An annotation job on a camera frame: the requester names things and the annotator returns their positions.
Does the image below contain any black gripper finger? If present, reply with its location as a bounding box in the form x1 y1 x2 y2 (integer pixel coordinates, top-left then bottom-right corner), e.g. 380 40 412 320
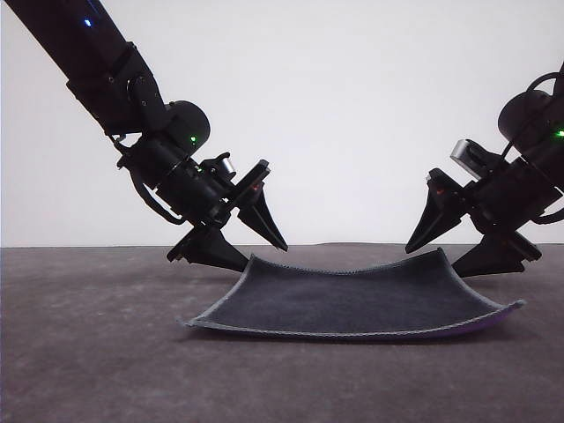
450 232 529 280
404 183 469 255
236 187 290 254
179 227 249 273

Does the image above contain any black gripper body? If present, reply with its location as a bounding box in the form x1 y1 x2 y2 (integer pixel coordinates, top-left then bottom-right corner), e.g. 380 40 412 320
426 157 564 263
117 137 272 264

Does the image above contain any purple towel with grey hem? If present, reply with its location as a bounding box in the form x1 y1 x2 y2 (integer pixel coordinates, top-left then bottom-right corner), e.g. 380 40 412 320
174 247 528 343

